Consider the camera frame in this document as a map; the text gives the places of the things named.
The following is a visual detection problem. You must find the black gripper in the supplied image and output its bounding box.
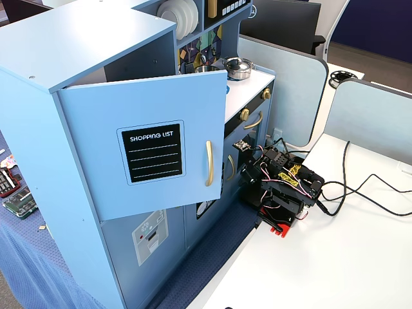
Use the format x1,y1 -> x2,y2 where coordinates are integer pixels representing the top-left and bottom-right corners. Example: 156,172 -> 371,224
238,158 -> 264,207

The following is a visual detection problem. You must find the shopping list cabinet door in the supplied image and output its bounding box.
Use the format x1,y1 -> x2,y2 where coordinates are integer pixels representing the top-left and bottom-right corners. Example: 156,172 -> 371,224
57,69 -> 229,222

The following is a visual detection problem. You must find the toy oven door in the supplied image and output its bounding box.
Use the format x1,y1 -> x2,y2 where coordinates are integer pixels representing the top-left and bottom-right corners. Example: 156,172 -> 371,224
223,106 -> 270,154

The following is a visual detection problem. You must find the ice dispenser decal door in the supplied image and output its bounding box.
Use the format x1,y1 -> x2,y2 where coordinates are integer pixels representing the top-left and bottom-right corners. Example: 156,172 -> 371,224
100,205 -> 187,302

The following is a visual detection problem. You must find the red table clamp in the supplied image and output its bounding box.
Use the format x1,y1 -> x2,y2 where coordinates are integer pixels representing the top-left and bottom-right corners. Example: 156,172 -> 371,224
257,207 -> 295,238

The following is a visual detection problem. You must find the light blue desk partition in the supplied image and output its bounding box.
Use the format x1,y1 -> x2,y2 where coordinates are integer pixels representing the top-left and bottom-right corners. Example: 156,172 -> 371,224
238,34 -> 329,147
321,78 -> 412,168

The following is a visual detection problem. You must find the steel pot with lid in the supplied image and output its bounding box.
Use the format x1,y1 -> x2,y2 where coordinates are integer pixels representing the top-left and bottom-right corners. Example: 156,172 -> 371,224
222,57 -> 256,81

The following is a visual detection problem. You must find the silver toy sink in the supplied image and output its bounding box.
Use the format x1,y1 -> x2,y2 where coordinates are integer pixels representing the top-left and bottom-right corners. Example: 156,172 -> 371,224
192,64 -> 220,75

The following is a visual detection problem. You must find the black filament spool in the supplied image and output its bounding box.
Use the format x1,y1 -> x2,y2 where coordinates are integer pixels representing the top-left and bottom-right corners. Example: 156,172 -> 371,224
328,70 -> 358,88

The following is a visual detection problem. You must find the black computer monitor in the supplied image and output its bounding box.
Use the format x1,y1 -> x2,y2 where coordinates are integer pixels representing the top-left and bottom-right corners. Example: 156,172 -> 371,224
239,0 -> 326,55

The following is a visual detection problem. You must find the white toy plate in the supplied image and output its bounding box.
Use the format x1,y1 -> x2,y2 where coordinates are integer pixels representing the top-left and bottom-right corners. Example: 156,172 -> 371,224
186,0 -> 200,33
175,0 -> 193,39
156,0 -> 183,24

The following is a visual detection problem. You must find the black microwave button panel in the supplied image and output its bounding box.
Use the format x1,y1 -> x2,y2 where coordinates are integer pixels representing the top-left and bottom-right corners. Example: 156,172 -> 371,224
220,0 -> 252,17

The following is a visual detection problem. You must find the circuit board in clear case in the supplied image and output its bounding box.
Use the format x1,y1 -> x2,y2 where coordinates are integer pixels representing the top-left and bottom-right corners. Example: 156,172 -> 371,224
2,188 -> 39,220

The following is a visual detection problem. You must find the red screwdriver bit case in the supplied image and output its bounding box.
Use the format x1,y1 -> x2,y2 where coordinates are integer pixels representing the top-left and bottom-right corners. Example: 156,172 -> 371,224
0,167 -> 23,199

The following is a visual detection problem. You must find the colourful patterned small item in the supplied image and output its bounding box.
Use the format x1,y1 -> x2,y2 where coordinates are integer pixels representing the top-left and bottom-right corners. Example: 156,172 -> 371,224
0,153 -> 17,169

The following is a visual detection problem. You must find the light blue toy kitchen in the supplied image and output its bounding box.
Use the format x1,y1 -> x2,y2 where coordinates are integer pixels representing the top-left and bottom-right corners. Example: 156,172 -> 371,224
0,0 -> 277,309

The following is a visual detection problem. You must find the dark wooden furniture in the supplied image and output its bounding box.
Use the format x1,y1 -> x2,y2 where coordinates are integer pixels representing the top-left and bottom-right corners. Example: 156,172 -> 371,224
0,0 -> 54,28

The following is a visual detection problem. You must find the white red servo wire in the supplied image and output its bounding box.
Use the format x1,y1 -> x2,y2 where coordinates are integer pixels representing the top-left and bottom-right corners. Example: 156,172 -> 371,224
259,160 -> 312,198

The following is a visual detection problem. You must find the long gold door handle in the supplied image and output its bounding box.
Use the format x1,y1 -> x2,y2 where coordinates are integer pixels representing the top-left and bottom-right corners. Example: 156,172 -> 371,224
205,140 -> 214,187

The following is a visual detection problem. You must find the gold oven door handle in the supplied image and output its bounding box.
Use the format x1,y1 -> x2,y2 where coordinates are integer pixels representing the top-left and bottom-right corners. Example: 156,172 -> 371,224
243,111 -> 264,130

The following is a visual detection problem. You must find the black power cable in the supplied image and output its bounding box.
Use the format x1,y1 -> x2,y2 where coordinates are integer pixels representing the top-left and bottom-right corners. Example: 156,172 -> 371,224
317,140 -> 351,217
323,174 -> 412,194
347,189 -> 412,217

